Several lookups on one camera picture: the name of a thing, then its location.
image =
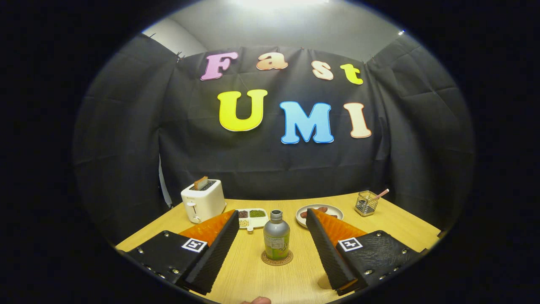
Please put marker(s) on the round cork coaster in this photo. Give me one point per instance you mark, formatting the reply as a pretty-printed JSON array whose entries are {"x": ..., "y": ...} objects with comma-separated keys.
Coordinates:
[{"x": 270, "y": 261}]

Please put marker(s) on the white oval plate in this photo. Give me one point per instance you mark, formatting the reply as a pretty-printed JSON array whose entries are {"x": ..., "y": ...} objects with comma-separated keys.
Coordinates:
[{"x": 333, "y": 210}]

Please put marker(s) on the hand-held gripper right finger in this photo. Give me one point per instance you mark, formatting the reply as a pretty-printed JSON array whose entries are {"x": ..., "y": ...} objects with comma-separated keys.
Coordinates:
[{"x": 327, "y": 249}]

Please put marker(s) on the white toaster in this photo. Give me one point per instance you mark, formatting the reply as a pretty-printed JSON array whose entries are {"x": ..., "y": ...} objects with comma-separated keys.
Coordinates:
[{"x": 204, "y": 204}]

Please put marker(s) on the wooden table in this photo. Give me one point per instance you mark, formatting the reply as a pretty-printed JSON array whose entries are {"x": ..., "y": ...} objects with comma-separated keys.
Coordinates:
[{"x": 249, "y": 278}]

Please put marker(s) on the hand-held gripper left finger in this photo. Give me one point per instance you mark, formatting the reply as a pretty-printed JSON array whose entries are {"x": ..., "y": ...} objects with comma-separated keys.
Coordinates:
[{"x": 217, "y": 249}]

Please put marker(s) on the white divided dish with beans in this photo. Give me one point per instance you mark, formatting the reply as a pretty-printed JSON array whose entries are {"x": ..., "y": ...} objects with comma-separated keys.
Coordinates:
[{"x": 255, "y": 215}]

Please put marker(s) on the pink stick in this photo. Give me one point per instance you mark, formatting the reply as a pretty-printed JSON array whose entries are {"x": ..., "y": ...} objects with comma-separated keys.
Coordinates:
[{"x": 382, "y": 194}]

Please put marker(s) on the silver green juice bottle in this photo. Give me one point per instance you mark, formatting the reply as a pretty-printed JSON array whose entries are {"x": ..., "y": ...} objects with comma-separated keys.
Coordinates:
[{"x": 276, "y": 236}]

